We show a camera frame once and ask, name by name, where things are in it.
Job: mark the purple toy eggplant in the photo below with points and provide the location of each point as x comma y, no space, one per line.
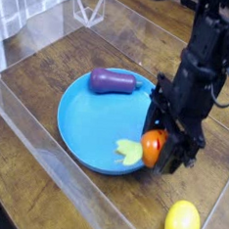
104,80

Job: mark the blue round plate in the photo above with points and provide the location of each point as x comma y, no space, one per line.
90,123

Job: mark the clear acrylic enclosure wall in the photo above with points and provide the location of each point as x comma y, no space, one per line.
42,184

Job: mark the yellow toy lemon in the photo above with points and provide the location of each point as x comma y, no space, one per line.
182,215

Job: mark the orange toy carrot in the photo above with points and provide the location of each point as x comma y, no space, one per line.
147,150

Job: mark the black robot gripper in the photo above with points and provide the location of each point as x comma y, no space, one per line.
179,106

